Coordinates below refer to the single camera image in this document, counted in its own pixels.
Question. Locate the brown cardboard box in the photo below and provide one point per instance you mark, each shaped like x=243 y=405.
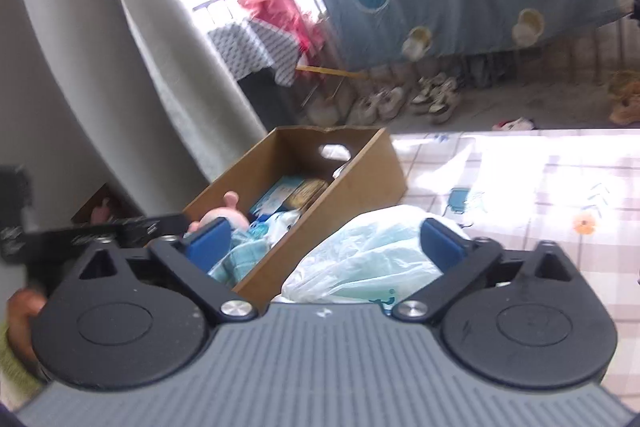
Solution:
x=344 y=172

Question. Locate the blue mask package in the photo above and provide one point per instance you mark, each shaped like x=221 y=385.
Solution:
x=271 y=229

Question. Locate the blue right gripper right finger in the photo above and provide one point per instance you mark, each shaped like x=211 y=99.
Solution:
x=445 y=247

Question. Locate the white curtain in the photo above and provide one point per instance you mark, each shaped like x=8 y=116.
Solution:
x=128 y=91

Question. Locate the pink plush doll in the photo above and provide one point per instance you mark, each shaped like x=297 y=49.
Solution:
x=228 y=211

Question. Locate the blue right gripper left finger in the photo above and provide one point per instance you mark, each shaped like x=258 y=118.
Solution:
x=210 y=244

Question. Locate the white plastic shopping bag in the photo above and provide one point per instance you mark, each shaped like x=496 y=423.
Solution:
x=375 y=258

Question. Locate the polka dot cloth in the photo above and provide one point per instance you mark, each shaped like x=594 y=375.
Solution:
x=252 y=45

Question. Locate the teal towel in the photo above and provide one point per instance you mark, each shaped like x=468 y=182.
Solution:
x=246 y=251

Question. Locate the white slippers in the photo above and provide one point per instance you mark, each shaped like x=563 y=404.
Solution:
x=383 y=105

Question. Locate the pink hanging garment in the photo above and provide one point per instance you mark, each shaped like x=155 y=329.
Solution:
x=299 y=18

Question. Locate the left hand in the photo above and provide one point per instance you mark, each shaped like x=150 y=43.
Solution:
x=21 y=309

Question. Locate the gold tissue pack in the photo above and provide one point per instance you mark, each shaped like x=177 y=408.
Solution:
x=305 y=194

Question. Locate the yogurt cup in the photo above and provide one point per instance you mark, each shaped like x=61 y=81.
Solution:
x=337 y=172

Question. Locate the blue bandage box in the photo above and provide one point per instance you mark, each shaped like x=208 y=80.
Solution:
x=273 y=200

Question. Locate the sneakers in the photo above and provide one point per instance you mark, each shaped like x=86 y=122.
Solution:
x=437 y=98

